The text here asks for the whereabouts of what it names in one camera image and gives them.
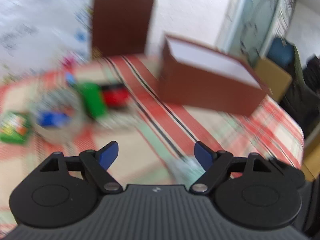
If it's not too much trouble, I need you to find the light wooden desk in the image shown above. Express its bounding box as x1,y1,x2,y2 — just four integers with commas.
302,130,320,182

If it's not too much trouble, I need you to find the red tape roll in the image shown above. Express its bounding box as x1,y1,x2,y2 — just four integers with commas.
102,89,129,108

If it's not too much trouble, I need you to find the green rectangular object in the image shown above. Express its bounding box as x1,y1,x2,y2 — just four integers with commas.
77,82,108,119

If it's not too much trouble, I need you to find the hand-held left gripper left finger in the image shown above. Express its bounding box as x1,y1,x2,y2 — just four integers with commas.
40,141,123,194

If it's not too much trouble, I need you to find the brown box lid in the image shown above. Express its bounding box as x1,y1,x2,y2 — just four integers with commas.
91,0,157,58

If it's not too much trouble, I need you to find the dark green jacket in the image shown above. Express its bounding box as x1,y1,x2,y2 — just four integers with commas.
282,45,313,135

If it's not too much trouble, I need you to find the large cardboard box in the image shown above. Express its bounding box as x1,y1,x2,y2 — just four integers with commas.
254,56,293,103

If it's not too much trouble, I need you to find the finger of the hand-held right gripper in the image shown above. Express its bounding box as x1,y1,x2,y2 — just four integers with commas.
267,159,306,189

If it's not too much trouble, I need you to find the pale green painted door panel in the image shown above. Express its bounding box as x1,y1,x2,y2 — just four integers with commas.
216,0,297,63

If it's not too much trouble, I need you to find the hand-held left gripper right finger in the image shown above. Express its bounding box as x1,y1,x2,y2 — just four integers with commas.
189,141,273,194

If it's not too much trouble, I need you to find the blue office chair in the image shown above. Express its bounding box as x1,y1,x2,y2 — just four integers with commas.
266,37,295,68

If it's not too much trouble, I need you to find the brown cardboard box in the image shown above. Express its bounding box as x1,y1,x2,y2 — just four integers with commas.
157,34,274,117

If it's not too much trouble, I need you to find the blue tape roll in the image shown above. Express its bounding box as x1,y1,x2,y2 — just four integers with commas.
37,112,69,127

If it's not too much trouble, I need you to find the white printed bag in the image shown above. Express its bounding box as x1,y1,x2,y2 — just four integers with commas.
0,0,97,63

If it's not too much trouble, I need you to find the small green printed box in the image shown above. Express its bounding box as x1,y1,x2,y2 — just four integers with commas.
0,111,32,146

